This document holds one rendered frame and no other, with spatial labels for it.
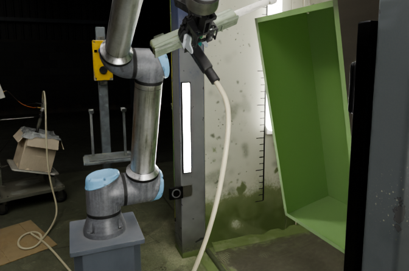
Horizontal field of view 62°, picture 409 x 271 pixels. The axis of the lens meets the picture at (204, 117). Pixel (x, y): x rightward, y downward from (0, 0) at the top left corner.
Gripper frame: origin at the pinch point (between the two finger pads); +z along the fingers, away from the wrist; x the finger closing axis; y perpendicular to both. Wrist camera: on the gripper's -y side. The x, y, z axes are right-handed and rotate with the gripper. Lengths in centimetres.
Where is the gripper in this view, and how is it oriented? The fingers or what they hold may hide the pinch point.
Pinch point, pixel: (190, 43)
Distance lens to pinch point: 112.4
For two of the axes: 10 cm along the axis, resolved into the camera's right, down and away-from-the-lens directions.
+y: 5.2, 8.0, -2.9
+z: -1.4, 4.2, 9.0
